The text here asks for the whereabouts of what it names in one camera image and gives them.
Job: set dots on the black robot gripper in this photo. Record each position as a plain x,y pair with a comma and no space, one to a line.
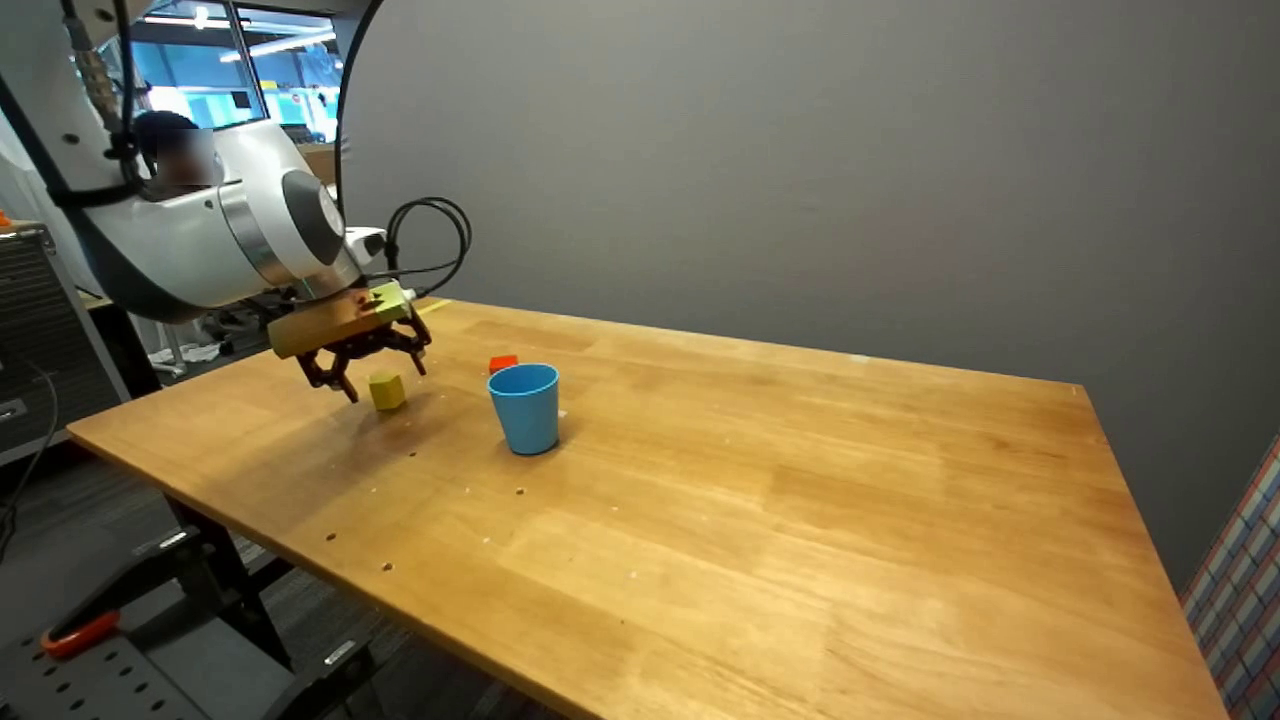
334,324

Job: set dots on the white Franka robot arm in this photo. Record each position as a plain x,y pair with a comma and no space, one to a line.
175,247

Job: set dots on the yellow block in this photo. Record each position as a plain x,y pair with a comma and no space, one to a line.
386,392

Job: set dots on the small orange block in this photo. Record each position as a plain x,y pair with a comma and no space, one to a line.
501,361

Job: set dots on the blue plastic cup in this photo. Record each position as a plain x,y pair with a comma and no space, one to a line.
525,407

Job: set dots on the black equipment case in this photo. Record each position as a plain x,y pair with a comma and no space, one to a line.
43,361

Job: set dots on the white curtain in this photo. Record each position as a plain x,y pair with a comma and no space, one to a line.
25,202

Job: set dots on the plaid fabric chair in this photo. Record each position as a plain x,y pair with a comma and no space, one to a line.
1242,592

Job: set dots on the black table leg frame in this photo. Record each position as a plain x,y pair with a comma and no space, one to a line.
221,575

